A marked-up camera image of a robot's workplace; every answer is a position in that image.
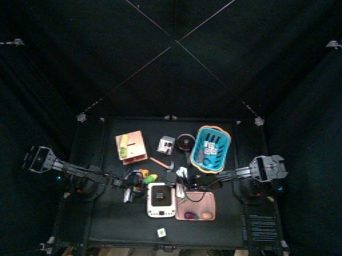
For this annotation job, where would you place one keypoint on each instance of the green toy food piece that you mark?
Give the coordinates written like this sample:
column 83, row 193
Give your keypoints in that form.
column 151, row 178

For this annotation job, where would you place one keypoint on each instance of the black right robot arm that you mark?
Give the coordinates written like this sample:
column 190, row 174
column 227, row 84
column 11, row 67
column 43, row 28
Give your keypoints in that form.
column 260, row 168

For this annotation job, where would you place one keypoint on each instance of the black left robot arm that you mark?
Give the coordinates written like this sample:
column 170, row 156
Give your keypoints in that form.
column 73, row 170

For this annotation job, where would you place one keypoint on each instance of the white toy piece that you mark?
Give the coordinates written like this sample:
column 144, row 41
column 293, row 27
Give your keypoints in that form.
column 180, row 171

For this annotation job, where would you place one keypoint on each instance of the yellow orange toy food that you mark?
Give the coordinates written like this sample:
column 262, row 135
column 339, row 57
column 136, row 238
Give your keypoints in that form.
column 143, row 172

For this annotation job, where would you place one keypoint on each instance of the white toy knife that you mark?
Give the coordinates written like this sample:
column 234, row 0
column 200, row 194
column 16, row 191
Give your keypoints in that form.
column 179, row 190

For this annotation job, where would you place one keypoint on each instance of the grey white toy utensil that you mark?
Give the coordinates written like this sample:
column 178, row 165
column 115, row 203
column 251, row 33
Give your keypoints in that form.
column 128, row 195

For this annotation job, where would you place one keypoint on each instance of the white kitchen scale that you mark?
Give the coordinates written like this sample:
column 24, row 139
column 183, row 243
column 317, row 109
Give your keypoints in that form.
column 160, row 200

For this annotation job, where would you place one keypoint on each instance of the pink tray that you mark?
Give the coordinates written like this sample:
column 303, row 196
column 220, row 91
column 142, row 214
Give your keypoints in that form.
column 195, row 205

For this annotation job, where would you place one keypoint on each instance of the red toy stick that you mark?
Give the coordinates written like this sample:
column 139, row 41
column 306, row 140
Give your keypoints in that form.
column 200, row 157

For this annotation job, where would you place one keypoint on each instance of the purple toy food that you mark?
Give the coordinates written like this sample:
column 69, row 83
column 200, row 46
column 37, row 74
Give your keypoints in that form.
column 190, row 215

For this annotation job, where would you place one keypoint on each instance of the orange open box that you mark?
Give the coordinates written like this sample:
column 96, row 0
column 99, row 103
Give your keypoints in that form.
column 131, row 147

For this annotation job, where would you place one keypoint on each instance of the teal basket orange rim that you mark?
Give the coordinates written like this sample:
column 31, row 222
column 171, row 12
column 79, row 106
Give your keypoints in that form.
column 210, row 150

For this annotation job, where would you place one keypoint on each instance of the small white grey box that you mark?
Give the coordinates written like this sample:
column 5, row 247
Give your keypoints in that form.
column 166, row 145

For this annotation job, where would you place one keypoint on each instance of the white patterned item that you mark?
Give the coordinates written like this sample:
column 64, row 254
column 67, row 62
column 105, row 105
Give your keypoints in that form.
column 210, row 147

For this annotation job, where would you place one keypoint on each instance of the black toy pot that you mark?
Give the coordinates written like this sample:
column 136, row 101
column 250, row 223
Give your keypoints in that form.
column 184, row 141

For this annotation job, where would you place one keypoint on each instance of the small white card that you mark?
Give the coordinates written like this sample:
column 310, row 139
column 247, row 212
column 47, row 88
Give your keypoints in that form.
column 160, row 232

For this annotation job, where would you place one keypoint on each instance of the white printed label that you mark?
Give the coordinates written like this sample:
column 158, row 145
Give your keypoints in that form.
column 262, row 227

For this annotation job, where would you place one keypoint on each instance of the grey frame clamp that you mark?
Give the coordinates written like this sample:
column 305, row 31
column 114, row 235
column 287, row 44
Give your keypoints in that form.
column 80, row 117
column 259, row 121
column 170, row 117
column 333, row 44
column 16, row 42

